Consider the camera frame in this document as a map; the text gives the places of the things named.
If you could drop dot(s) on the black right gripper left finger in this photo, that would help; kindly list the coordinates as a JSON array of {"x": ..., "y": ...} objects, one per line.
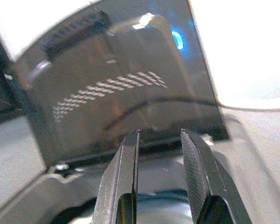
[{"x": 116, "y": 182}]

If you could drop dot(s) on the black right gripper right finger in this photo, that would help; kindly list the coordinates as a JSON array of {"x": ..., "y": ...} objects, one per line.
[{"x": 196, "y": 175}]

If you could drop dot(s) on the grey top-load washing machine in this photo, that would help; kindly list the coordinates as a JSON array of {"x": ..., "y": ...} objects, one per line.
[{"x": 14, "y": 151}]

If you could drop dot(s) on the steel washer drum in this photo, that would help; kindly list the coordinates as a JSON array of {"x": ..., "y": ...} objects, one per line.
[{"x": 158, "y": 210}]

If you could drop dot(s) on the dark tinted washer lid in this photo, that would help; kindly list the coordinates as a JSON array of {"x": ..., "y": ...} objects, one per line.
[{"x": 95, "y": 70}]

